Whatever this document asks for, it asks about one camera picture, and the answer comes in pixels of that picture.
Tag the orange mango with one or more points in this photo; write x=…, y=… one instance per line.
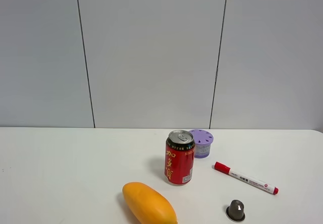
x=148, y=205

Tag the grey coffee capsule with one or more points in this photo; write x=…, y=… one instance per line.
x=235, y=211

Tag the red white marker pen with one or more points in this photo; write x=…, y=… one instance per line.
x=247, y=179

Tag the red drink can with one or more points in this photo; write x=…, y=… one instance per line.
x=179, y=157

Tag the purple air freshener jar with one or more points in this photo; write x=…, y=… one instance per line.
x=203, y=140

